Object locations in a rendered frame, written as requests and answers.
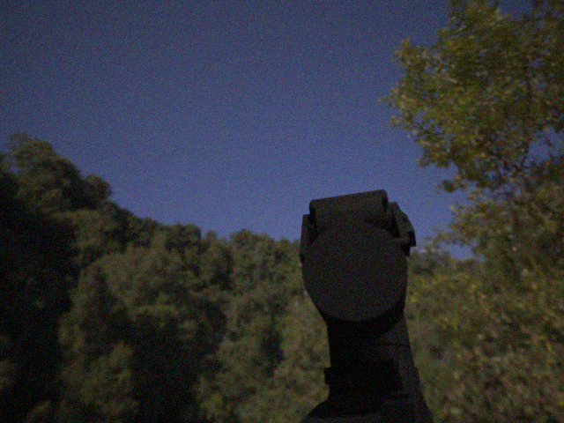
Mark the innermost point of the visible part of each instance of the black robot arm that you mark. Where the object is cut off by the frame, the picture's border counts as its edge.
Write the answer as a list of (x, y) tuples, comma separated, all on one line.
[(353, 252)]

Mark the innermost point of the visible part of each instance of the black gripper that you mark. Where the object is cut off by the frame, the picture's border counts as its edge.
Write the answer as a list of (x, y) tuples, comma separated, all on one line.
[(364, 365)]

